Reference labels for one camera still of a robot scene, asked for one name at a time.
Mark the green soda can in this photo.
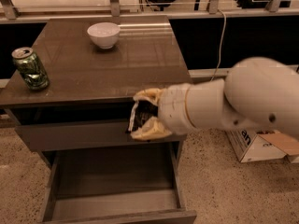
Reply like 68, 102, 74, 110
11, 47, 50, 91

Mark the closed top drawer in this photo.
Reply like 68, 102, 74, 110
15, 119, 188, 152

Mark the corovan cardboard box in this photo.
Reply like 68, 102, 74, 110
227, 130, 299, 163

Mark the metal window railing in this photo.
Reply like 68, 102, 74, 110
0, 0, 299, 25

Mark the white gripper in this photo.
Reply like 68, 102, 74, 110
131, 83, 194, 141

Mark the grey drawer cabinet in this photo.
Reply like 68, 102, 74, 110
0, 15, 198, 224

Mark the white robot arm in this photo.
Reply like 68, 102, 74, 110
128, 57, 299, 141

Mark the black rxbar chocolate bar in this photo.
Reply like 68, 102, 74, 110
127, 100, 158, 133

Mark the white cable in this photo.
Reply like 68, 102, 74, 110
210, 9, 228, 82

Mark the open middle drawer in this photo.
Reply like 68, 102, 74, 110
38, 142, 196, 224

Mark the white ceramic bowl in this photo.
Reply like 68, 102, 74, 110
87, 22, 121, 49

